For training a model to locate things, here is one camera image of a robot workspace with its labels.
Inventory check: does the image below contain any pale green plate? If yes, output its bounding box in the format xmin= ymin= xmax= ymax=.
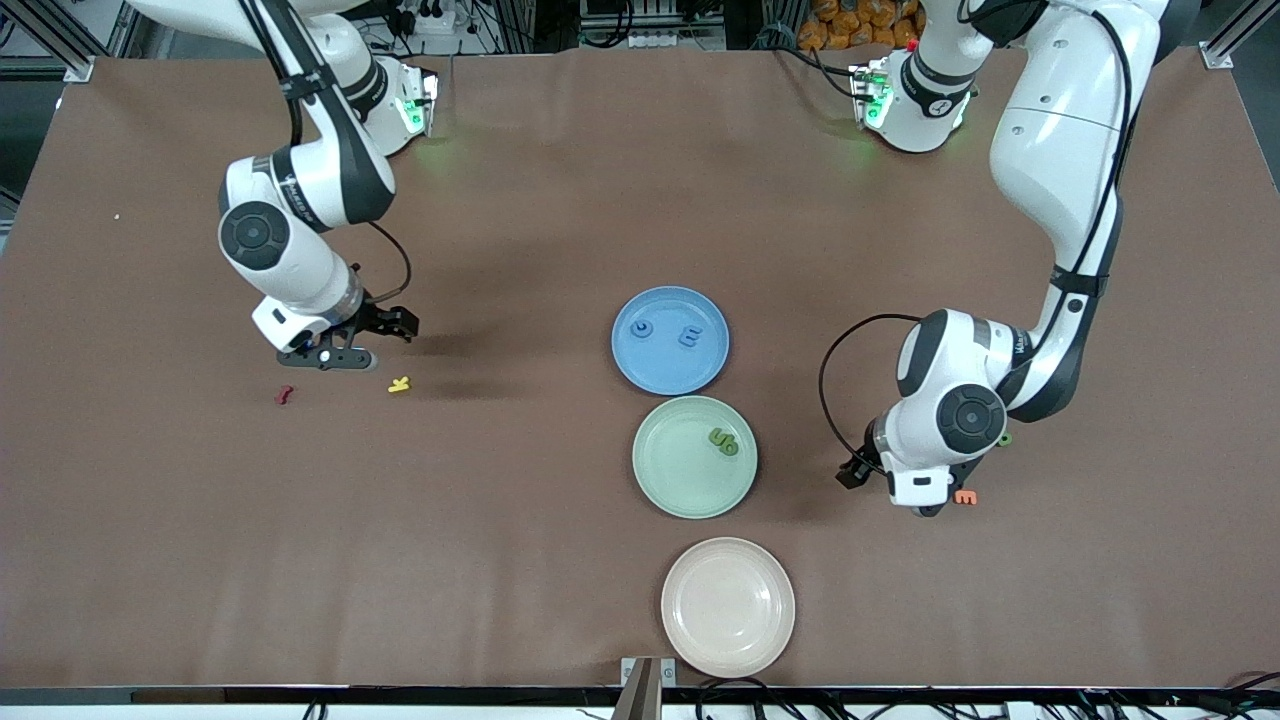
xmin=632 ymin=395 xmax=759 ymax=520

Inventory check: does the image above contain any beige plate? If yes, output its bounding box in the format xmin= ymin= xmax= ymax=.
xmin=660 ymin=537 xmax=797 ymax=679

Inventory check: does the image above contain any blue plate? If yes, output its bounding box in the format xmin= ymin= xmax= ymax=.
xmin=611 ymin=286 xmax=731 ymax=397

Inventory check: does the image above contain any bag of oranges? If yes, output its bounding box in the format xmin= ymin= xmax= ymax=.
xmin=797 ymin=0 xmax=923 ymax=51

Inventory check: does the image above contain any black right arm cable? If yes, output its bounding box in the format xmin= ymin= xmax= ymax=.
xmin=238 ymin=0 xmax=413 ymax=304

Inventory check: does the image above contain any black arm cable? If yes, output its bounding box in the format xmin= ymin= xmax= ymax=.
xmin=238 ymin=0 xmax=413 ymax=304
xmin=818 ymin=0 xmax=1136 ymax=466

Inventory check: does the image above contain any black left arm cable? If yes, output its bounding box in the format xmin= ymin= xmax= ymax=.
xmin=818 ymin=0 xmax=1136 ymax=466

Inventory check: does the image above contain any black cable bundle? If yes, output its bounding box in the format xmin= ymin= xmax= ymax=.
xmin=695 ymin=678 xmax=801 ymax=720

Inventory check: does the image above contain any grey metal camera post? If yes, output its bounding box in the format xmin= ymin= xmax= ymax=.
xmin=620 ymin=655 xmax=677 ymax=720

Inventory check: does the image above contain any black table edge rail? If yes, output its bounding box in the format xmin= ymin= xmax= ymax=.
xmin=0 ymin=685 xmax=1280 ymax=707

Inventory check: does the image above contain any aluminium frame post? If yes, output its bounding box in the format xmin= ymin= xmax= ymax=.
xmin=0 ymin=0 xmax=96 ymax=83
xmin=1200 ymin=0 xmax=1280 ymax=69

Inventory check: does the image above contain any black base cable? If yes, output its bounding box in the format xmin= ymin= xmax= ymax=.
xmin=770 ymin=40 xmax=863 ymax=101

